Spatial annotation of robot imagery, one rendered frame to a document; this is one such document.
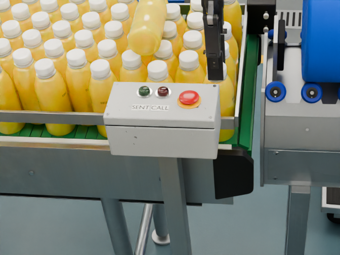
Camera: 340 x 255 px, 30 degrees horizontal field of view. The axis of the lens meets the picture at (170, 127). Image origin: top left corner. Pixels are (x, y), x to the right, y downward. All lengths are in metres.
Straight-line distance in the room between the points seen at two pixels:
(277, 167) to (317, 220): 0.85
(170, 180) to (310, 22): 0.41
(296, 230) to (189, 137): 0.67
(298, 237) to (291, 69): 0.50
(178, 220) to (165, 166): 0.17
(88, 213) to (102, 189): 0.97
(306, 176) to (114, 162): 0.48
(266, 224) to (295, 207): 0.68
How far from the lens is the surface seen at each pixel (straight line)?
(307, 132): 1.41
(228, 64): 1.30
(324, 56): 1.25
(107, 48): 1.33
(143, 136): 1.15
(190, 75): 1.28
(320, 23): 1.23
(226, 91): 1.25
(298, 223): 1.71
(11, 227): 2.47
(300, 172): 1.55
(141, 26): 1.26
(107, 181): 1.44
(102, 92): 1.29
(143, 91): 1.15
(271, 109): 1.38
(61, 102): 1.35
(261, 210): 2.37
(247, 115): 1.41
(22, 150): 1.43
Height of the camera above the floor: 1.85
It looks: 44 degrees down
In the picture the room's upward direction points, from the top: 7 degrees counter-clockwise
